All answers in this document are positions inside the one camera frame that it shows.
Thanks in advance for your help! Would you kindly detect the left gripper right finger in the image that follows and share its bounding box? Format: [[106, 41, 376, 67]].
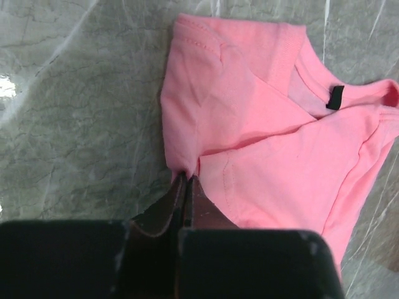
[[177, 178, 344, 298]]

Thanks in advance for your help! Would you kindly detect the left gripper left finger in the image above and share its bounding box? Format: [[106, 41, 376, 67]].
[[1, 175, 187, 298]]

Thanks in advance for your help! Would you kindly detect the pink t shirt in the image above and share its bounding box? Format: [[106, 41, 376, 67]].
[[160, 14, 398, 265]]

